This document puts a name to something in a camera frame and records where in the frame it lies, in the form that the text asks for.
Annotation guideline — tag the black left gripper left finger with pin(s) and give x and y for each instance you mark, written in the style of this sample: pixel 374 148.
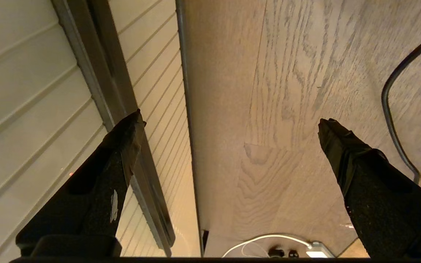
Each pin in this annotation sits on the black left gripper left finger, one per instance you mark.
pixel 86 204

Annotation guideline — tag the cream white ribbed drawer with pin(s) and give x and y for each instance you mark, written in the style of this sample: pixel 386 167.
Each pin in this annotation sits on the cream white ribbed drawer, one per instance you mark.
pixel 20 91

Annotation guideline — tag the grey power adapter box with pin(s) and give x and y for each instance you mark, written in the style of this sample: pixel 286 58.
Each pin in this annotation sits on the grey power adapter box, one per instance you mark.
pixel 318 252

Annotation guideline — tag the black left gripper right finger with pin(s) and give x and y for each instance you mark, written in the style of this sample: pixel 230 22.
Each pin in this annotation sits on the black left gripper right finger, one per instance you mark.
pixel 386 204

